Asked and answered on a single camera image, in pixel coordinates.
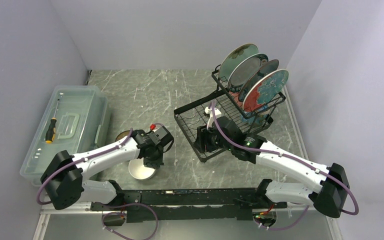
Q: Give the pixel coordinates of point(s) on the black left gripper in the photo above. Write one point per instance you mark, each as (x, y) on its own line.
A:
(155, 164)

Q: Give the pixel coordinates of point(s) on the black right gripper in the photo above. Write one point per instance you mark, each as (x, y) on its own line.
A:
(202, 140)

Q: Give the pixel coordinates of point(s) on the white bowl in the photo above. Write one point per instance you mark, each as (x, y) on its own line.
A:
(139, 171)

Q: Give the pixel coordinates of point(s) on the black wire dish rack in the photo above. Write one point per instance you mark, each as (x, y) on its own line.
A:
(192, 115)

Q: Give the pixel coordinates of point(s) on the white plate teal lettered rim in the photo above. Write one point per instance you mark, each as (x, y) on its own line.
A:
(243, 72)

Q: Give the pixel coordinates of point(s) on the red rimmed bottom plate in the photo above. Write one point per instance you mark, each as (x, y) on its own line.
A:
(265, 89)

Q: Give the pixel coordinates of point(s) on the light blue flower plate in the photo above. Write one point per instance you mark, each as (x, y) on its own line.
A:
(234, 59)

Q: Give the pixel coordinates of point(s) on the dark teal plate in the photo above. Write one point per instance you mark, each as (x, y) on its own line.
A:
(264, 70)

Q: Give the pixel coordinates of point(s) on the pink mug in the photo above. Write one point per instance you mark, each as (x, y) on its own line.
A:
(235, 97)

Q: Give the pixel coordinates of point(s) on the blue mug orange inside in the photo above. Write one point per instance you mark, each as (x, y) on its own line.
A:
(255, 120)

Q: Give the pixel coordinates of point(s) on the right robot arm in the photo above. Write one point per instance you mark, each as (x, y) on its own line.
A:
(323, 187)

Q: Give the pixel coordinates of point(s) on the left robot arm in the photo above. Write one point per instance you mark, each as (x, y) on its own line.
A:
(67, 179)

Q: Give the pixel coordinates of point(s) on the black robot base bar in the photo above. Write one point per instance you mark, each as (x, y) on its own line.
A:
(190, 204)

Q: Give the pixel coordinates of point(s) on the dark bowl beige inside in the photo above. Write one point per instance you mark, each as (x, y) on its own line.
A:
(122, 136)

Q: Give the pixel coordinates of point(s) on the clear plastic storage box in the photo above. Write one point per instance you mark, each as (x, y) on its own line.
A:
(82, 125)

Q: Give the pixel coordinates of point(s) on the yellow black screwdriver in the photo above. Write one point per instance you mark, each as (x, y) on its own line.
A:
(51, 131)

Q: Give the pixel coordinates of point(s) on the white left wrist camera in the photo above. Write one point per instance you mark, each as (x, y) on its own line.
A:
(154, 127)

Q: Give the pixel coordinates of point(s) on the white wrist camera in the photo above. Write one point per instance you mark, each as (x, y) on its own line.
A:
(213, 113)
(154, 127)

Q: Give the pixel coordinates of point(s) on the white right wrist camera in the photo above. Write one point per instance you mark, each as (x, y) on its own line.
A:
(213, 113)

